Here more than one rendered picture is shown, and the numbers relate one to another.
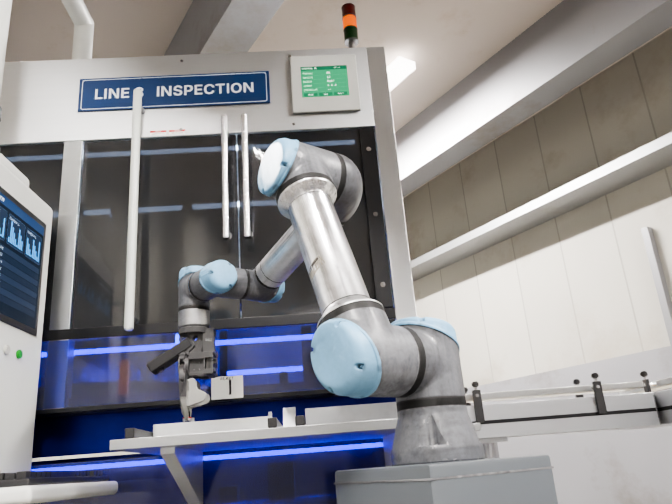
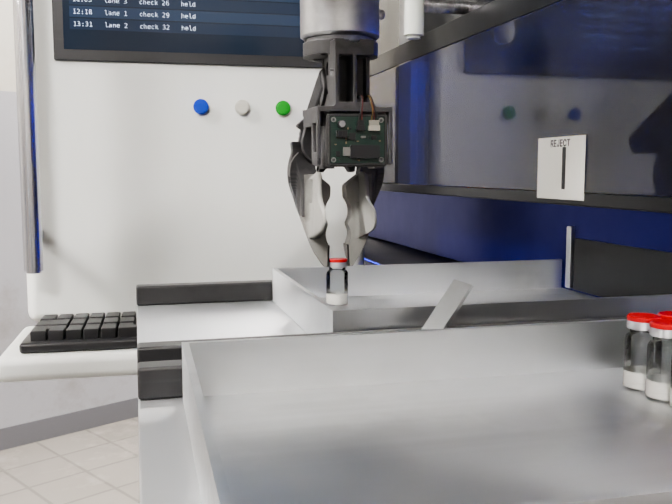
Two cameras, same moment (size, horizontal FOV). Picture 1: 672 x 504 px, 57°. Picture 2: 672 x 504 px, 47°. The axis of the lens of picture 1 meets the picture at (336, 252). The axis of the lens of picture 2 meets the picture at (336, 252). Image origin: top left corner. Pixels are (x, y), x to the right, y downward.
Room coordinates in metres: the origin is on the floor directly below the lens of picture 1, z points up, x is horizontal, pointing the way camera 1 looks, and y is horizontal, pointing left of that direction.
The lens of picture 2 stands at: (1.31, -0.38, 1.02)
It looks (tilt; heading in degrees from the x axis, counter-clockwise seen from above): 6 degrees down; 79
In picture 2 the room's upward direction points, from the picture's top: straight up
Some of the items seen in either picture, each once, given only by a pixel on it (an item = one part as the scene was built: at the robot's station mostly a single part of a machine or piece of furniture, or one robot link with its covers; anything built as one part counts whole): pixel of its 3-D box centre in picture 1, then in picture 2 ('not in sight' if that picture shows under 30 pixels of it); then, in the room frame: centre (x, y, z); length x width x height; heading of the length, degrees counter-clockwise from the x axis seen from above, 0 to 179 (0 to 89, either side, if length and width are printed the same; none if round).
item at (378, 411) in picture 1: (362, 418); (546, 414); (1.49, -0.03, 0.90); 0.34 x 0.26 x 0.04; 3
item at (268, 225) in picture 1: (311, 217); not in sight; (1.70, 0.06, 1.50); 0.43 x 0.01 x 0.59; 93
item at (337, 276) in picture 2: not in sight; (337, 282); (1.46, 0.37, 0.91); 0.02 x 0.02 x 0.04
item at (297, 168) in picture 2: (184, 378); (312, 171); (1.44, 0.38, 1.02); 0.05 x 0.02 x 0.09; 3
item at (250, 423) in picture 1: (223, 432); (472, 297); (1.58, 0.32, 0.90); 0.34 x 0.26 x 0.04; 3
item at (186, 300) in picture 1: (194, 290); not in sight; (1.46, 0.36, 1.24); 0.09 x 0.08 x 0.11; 39
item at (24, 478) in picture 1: (40, 479); (191, 325); (1.32, 0.64, 0.82); 0.40 x 0.14 x 0.02; 2
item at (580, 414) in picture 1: (532, 407); not in sight; (1.89, -0.54, 0.92); 0.69 x 0.15 x 0.16; 93
